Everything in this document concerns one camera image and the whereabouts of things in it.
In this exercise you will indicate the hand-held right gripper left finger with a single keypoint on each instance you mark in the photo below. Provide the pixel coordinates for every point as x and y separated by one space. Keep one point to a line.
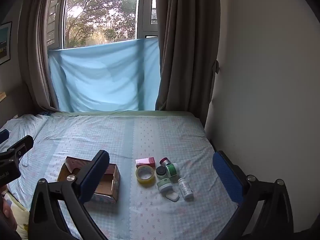
93 180

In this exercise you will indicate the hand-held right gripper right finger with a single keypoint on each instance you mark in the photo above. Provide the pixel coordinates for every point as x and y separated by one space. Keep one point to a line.
228 178

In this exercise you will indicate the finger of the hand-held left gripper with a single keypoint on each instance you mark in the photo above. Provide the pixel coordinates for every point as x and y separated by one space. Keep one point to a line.
21 145
3 135

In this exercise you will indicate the cardboard box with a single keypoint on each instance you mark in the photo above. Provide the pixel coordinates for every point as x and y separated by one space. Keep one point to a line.
110 180

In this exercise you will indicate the white pill bottle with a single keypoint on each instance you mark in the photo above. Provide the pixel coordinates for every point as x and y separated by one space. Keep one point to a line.
185 188

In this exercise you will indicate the yellow tape roll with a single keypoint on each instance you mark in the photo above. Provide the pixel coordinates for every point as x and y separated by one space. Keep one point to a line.
145 175

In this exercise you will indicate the pink carton box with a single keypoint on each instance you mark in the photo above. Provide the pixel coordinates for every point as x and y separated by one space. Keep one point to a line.
146 161

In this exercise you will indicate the green jar with white lid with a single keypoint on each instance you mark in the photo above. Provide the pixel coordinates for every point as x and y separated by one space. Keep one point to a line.
172 169

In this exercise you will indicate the white earbuds case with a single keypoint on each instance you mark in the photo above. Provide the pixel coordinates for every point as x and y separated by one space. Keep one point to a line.
173 195

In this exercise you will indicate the white jar with green label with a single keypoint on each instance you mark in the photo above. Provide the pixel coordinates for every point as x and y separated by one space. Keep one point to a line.
164 184

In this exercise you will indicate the silver jar with red lid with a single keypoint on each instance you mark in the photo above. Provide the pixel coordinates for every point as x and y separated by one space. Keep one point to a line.
165 161

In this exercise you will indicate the dark round jar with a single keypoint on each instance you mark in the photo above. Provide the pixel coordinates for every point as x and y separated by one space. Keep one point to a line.
161 171

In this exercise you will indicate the checked pillow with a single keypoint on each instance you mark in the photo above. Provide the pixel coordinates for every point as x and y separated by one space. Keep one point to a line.
22 125

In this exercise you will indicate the wooden shelf edge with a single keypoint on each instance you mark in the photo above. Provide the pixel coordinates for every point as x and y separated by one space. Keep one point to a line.
2 96

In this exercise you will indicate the yellow printed blanket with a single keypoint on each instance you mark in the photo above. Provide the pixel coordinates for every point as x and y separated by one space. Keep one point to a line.
22 220

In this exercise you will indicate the brown curtain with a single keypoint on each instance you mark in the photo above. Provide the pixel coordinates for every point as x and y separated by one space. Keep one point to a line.
40 55
187 55

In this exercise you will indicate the light blue hanging cloth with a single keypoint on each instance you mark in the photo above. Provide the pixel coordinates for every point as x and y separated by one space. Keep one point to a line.
105 77

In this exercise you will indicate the framed wall picture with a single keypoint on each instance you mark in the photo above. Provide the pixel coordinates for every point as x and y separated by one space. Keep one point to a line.
5 42

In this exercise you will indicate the window with grey frame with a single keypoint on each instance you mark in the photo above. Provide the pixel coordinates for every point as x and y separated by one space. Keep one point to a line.
100 12

